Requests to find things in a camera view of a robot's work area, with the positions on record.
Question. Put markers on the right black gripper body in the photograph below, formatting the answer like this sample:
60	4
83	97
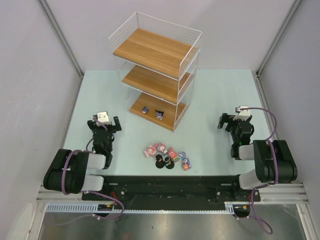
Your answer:
232	122

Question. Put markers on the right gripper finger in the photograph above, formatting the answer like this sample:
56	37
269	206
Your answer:
222	120
230	122

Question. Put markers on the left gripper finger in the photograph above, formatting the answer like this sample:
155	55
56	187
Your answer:
117	125
91	124

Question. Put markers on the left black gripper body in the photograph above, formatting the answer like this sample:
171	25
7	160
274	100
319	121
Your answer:
103	127

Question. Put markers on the white pink round figurine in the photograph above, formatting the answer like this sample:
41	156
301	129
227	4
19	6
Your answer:
150	151

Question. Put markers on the pink bunny blue bow figurine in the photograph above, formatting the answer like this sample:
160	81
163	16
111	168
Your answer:
160	147

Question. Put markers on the black duck figurine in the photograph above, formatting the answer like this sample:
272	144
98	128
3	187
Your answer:
169	164
159	161

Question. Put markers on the pink bunny flower crown figurine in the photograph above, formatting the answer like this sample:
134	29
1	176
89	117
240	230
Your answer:
173	155

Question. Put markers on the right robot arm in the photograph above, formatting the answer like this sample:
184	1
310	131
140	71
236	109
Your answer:
273	160

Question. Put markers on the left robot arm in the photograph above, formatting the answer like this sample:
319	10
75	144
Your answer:
68	171

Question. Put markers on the small blue lying figurine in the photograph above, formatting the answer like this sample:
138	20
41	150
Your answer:
145	110

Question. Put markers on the black eared purple figurine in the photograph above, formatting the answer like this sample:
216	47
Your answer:
159	114

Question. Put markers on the purple rabbit figurine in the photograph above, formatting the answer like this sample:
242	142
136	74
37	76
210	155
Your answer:
186	165

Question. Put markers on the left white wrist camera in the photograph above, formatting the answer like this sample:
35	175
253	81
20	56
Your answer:
102	118

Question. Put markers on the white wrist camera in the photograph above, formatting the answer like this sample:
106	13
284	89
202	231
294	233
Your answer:
102	118
243	113

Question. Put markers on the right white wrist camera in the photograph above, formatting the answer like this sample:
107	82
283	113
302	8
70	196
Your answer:
243	113

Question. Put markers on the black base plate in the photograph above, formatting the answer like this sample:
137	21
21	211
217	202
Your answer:
176	193

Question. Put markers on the white wire three-tier shelf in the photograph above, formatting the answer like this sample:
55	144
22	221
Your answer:
158	60

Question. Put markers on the aluminium frame rail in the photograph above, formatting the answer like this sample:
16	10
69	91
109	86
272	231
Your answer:
280	194

